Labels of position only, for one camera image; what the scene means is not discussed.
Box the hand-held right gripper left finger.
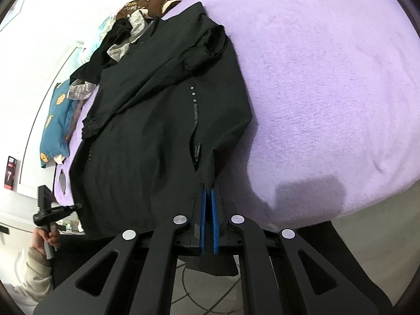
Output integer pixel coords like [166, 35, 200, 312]
[33, 184, 211, 315]

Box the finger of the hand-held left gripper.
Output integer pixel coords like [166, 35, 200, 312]
[49, 203, 83, 215]

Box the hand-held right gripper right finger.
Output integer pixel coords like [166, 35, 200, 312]
[210, 184, 394, 315]

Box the black jacket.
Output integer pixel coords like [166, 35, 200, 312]
[70, 2, 253, 276]

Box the person's left forearm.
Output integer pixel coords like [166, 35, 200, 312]
[0, 246, 55, 306]

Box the person's left hand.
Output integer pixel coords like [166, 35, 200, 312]
[33, 226, 61, 253]

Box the white cabinet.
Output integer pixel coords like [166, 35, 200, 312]
[0, 190, 79, 237]

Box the red and black box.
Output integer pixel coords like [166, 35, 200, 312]
[4, 156, 18, 189]

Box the teal pillow with orange print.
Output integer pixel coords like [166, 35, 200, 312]
[39, 79, 81, 168]

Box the white headboard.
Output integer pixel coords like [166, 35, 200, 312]
[18, 41, 86, 197]

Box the black chair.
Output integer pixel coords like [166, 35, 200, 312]
[51, 221, 392, 306]

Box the purple bed sheet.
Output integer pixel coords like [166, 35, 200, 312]
[52, 0, 420, 233]

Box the black and grey hoodie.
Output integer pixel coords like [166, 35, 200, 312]
[68, 10, 155, 101]

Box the brown garment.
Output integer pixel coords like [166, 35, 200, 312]
[115, 0, 181, 20]

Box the floor cable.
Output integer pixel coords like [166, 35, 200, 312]
[179, 266, 243, 315]

